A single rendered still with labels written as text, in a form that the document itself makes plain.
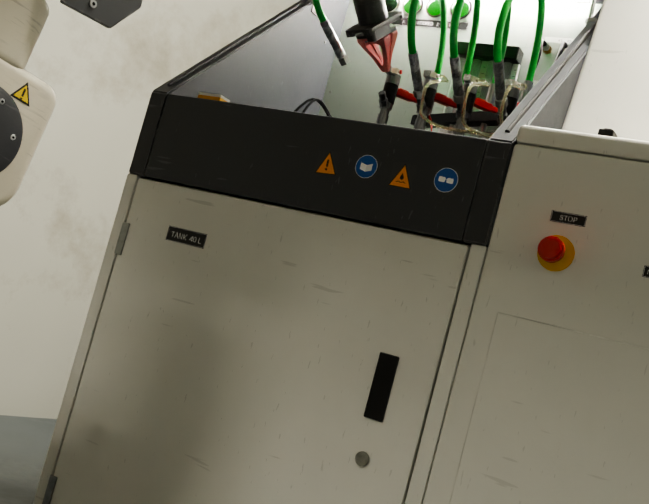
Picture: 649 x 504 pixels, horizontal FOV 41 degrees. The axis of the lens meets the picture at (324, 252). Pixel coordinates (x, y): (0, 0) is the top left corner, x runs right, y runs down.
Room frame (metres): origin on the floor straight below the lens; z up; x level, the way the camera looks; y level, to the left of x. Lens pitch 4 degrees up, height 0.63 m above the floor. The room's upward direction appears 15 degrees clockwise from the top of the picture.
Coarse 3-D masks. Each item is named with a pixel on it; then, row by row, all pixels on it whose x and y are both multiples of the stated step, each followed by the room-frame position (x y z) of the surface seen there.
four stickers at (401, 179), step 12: (324, 156) 1.39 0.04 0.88; (336, 156) 1.38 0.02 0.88; (360, 156) 1.36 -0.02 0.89; (372, 156) 1.35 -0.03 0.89; (324, 168) 1.39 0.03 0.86; (336, 168) 1.38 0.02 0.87; (360, 168) 1.36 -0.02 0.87; (372, 168) 1.35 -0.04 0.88; (396, 168) 1.33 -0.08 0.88; (408, 168) 1.32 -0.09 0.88; (444, 168) 1.29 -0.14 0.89; (396, 180) 1.33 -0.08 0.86; (408, 180) 1.32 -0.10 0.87; (444, 180) 1.29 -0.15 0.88; (456, 180) 1.28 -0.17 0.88; (444, 192) 1.29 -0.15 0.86
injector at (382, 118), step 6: (390, 78) 1.63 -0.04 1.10; (396, 78) 1.63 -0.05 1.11; (384, 84) 1.64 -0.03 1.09; (390, 84) 1.63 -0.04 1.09; (396, 84) 1.63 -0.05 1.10; (384, 90) 1.63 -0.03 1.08; (390, 90) 1.63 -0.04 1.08; (396, 90) 1.64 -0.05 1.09; (384, 96) 1.61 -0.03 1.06; (390, 96) 1.63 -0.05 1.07; (384, 102) 1.62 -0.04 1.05; (390, 102) 1.63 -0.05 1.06; (384, 108) 1.63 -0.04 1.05; (390, 108) 1.63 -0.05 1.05; (378, 114) 1.64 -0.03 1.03; (384, 114) 1.63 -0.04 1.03; (378, 120) 1.64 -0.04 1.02; (384, 120) 1.63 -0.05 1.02
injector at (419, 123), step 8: (424, 80) 1.60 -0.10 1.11; (432, 88) 1.59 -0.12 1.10; (432, 96) 1.59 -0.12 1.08; (416, 104) 1.59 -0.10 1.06; (424, 104) 1.58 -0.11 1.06; (432, 104) 1.60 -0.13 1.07; (424, 112) 1.59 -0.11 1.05; (416, 120) 1.60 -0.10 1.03; (424, 120) 1.60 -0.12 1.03; (416, 128) 1.60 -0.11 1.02; (424, 128) 1.60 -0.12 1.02
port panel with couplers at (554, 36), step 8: (544, 24) 1.80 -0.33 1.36; (552, 24) 1.79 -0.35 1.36; (560, 24) 1.79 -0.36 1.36; (544, 32) 1.80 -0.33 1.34; (552, 32) 1.79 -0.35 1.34; (560, 32) 1.78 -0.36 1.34; (568, 32) 1.78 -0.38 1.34; (576, 32) 1.77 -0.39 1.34; (552, 40) 1.79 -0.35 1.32; (560, 40) 1.78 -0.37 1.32; (568, 40) 1.77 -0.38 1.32; (544, 48) 1.77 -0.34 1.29; (552, 48) 1.79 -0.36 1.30; (544, 56) 1.79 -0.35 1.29; (552, 56) 1.78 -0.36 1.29; (544, 64) 1.79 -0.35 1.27; (552, 64) 1.78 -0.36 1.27; (536, 72) 1.80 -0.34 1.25; (544, 72) 1.79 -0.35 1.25; (536, 80) 1.79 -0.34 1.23
